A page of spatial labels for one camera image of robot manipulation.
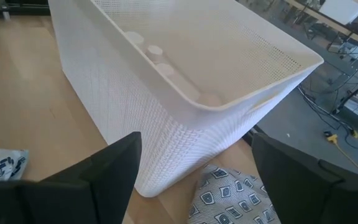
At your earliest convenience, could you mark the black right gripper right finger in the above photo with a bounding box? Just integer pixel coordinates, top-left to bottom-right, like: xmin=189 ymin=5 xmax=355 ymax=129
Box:
xmin=251 ymin=133 xmax=358 ymax=224

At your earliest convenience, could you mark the white pouch blue cross print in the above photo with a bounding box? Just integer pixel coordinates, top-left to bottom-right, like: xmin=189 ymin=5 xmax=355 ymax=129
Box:
xmin=0 ymin=147 xmax=30 ymax=182

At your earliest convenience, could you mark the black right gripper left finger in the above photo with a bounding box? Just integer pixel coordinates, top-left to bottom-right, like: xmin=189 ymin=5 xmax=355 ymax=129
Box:
xmin=0 ymin=131 xmax=142 ymax=224

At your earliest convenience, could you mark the white perforated plastic basket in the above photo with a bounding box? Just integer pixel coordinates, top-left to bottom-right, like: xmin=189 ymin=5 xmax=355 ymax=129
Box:
xmin=47 ymin=0 xmax=324 ymax=198

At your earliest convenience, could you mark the yellow extension cable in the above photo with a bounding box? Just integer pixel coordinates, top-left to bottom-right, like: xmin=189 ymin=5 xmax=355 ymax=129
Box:
xmin=325 ymin=130 xmax=358 ymax=180

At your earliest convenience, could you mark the grey patterned folded cloth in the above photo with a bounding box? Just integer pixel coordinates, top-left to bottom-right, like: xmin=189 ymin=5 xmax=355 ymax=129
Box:
xmin=186 ymin=164 xmax=281 ymax=224

